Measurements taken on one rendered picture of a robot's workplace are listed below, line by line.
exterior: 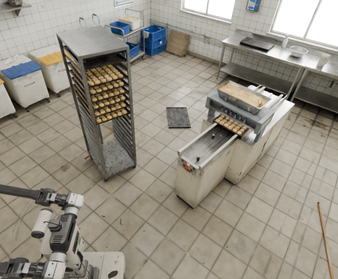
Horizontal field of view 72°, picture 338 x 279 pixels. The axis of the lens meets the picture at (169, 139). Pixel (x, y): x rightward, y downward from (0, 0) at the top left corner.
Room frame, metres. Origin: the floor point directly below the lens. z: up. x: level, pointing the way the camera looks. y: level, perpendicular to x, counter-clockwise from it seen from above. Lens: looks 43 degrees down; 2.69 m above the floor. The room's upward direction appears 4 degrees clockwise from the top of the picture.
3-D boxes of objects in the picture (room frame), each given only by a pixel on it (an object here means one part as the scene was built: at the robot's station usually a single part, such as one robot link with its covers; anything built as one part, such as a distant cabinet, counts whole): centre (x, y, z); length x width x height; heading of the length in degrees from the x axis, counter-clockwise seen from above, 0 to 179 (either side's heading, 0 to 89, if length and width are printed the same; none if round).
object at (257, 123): (2.32, -0.80, 1.01); 0.72 x 0.33 x 0.34; 50
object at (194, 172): (1.65, -0.23, 0.77); 0.24 x 0.04 x 0.14; 50
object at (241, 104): (2.32, -0.80, 1.25); 0.56 x 0.29 x 0.14; 50
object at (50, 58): (4.20, 2.33, 0.38); 0.64 x 0.54 x 0.77; 53
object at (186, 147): (2.50, -0.76, 0.87); 2.01 x 0.03 x 0.07; 140
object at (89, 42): (2.27, 0.82, 0.93); 0.64 x 0.51 x 1.78; 38
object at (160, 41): (6.42, 0.62, 0.30); 0.60 x 0.40 x 0.20; 146
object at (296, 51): (4.61, -2.39, 0.94); 0.33 x 0.33 x 0.12
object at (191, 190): (1.93, -0.47, 0.45); 0.70 x 0.34 x 0.90; 140
